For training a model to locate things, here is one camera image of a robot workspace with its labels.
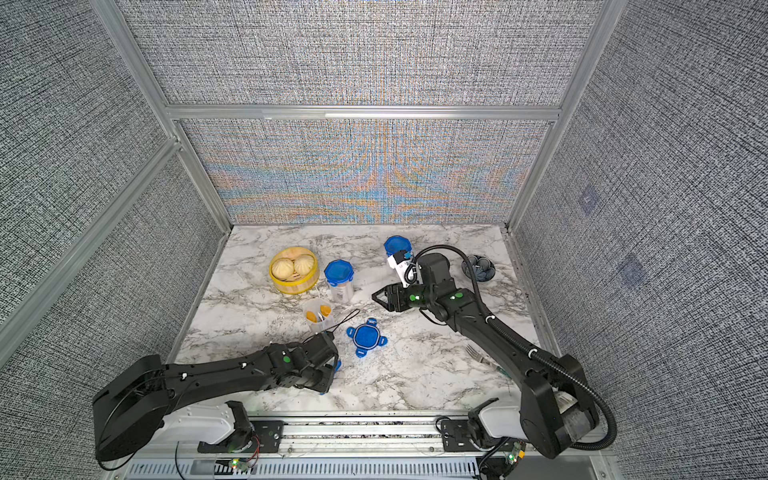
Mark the left steamed bun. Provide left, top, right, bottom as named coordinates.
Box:
left=270, top=258, right=295, bottom=281

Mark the dark blue bowl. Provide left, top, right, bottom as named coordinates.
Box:
left=461, top=255, right=496, bottom=283

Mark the blue lid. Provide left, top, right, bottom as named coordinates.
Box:
left=346, top=318, right=389, bottom=358
left=384, top=235, right=412, bottom=256
left=324, top=259, right=354, bottom=287

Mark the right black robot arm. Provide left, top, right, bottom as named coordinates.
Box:
left=372, top=244, right=618, bottom=459

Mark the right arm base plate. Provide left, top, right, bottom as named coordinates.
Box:
left=436, top=417, right=488, bottom=453

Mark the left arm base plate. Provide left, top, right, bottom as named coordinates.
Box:
left=197, top=420, right=285, bottom=454

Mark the clear container front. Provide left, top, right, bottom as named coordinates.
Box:
left=302, top=299, right=340, bottom=334

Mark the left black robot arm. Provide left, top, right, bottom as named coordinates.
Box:
left=92, top=331, right=339, bottom=462

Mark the green handled fork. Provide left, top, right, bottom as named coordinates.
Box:
left=465, top=345, right=511, bottom=379

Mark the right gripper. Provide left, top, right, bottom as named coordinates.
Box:
left=372, top=279, right=440, bottom=314

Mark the yellow bamboo steamer basket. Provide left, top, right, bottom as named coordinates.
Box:
left=269, top=246, right=319, bottom=295

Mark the steamed bun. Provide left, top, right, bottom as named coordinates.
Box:
left=293, top=254, right=316, bottom=277
left=270, top=258, right=295, bottom=281

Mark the blue lid back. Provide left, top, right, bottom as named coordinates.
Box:
left=384, top=235, right=412, bottom=256

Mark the right steamed bun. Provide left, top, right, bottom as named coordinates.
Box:
left=293, top=254, right=316, bottom=277

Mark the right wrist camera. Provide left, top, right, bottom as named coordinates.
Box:
left=393, top=251, right=417, bottom=288

